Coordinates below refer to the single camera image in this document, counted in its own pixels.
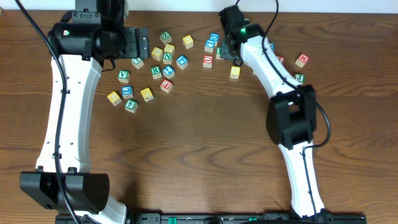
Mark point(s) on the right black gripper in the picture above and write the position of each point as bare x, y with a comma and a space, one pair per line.
224, 53

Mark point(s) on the red I block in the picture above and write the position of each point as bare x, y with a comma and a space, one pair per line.
281, 59

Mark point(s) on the blue 2 block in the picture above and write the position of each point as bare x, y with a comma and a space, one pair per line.
168, 71

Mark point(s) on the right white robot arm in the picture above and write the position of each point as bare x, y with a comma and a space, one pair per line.
291, 117

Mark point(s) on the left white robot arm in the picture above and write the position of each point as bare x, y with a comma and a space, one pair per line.
79, 44

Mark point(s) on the green B block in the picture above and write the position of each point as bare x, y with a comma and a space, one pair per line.
218, 53

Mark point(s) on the blue block lower pair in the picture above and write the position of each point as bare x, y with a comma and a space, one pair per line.
209, 46

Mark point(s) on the blue block pair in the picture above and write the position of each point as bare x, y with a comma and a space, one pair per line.
209, 46
215, 38

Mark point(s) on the blue block top pair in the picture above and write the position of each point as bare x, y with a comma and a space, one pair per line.
215, 38

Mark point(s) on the yellow block centre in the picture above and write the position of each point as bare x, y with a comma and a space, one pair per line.
235, 72

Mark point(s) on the blue X block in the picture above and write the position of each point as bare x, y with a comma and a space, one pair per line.
272, 46

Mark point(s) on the yellow block top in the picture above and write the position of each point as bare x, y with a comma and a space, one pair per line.
188, 41

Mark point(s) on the blue P block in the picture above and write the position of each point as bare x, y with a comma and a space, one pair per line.
182, 62

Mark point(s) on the yellow block upper near N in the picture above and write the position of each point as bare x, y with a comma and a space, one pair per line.
169, 48

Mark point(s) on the yellow block n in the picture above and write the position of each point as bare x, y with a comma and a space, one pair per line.
169, 48
157, 54

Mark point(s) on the green N block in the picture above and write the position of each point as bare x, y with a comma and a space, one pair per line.
167, 58

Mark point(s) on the green Z block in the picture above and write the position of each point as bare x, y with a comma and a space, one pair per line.
165, 37

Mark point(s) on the red M block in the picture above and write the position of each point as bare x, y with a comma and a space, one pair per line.
302, 60

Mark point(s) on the red E block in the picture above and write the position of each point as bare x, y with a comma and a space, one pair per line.
166, 85

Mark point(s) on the green J block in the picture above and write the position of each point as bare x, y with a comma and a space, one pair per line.
300, 78

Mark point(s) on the green R block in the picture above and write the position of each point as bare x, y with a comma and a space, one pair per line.
156, 72

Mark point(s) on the green 7 block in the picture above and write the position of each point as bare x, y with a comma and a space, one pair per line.
137, 62

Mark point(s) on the yellow block lower left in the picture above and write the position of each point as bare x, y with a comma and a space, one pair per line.
147, 94

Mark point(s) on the green V block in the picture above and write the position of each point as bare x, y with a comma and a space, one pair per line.
124, 76

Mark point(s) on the blue L block left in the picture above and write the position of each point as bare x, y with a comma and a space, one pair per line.
127, 92

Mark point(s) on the green 4 block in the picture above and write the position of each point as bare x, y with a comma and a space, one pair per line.
131, 106

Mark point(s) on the yellow block far left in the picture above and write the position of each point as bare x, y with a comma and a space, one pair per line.
114, 98

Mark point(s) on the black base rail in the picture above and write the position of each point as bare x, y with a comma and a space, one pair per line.
267, 218

